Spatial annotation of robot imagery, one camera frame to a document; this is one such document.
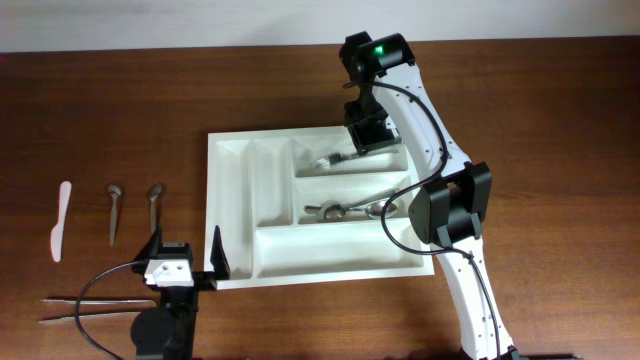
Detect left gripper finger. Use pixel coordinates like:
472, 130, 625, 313
209, 225, 231, 280
134, 227, 162, 262

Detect steel fork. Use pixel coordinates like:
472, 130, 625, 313
309, 157, 333, 172
324, 149, 398, 167

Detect steel tablespoon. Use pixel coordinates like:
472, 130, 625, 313
315, 188, 399, 222
304, 200, 398, 219

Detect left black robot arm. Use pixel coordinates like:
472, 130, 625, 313
130, 228, 230, 359

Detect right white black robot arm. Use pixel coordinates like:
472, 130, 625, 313
339, 32, 521, 359

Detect small steel teaspoon right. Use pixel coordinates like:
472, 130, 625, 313
148, 183, 163, 233

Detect small steel teaspoon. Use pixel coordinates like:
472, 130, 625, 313
108, 184, 123, 247
148, 183, 163, 233

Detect small steel teaspoon left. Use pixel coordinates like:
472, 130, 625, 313
108, 184, 123, 247

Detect upper metal chopstick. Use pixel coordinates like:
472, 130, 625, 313
40, 298, 156, 305

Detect white plastic cutlery tray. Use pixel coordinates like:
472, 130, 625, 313
205, 126, 434, 290

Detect white plastic knife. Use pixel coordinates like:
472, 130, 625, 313
50, 181, 72, 262

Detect left black cable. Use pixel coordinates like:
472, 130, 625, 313
73, 259, 146, 360

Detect black cable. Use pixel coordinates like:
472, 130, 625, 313
73, 259, 146, 360
342, 79, 502, 360

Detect right black cable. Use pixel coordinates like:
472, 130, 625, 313
342, 79, 502, 360

